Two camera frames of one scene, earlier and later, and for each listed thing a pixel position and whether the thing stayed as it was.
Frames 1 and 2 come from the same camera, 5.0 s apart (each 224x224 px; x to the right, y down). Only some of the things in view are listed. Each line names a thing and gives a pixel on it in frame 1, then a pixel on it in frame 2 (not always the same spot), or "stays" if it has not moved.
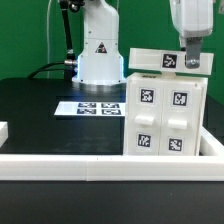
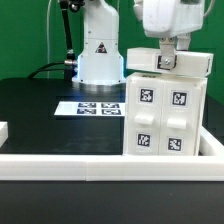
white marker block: x=181 y=118 stays
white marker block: x=144 y=115 stays
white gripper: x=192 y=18 to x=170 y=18
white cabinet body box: x=164 y=114 stays
